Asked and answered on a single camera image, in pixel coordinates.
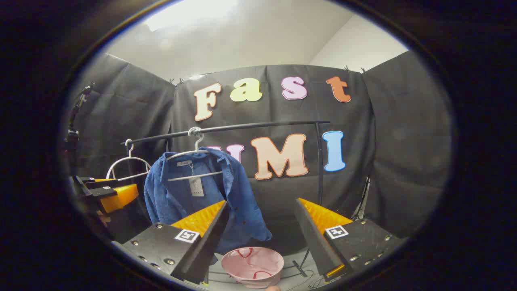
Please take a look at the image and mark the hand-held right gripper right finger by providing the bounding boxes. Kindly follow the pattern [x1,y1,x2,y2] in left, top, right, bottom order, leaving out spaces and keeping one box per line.
[294,197,408,283]

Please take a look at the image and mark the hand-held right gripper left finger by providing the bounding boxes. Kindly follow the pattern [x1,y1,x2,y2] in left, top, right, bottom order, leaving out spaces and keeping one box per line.
[121,200,230,285]

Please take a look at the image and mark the pink laundry hamper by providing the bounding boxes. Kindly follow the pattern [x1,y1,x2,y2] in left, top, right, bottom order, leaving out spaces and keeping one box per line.
[221,247,285,289]

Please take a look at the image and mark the blue corduroy shirt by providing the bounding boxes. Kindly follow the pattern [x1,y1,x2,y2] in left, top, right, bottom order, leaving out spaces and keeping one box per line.
[144,148,273,255]

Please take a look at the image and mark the white plastic hanger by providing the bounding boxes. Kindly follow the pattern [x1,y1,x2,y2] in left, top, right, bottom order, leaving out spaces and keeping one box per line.
[166,127,223,182]
[106,139,152,181]

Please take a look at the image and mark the black metal clothes rack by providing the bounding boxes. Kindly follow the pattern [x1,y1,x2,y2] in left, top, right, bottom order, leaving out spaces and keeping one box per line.
[120,120,331,279]

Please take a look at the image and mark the black backdrop stand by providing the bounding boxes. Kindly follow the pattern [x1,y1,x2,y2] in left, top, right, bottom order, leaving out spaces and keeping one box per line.
[351,175,371,222]

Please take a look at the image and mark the black camera stand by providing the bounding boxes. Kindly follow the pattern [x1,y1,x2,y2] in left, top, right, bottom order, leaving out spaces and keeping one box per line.
[64,83,96,164]

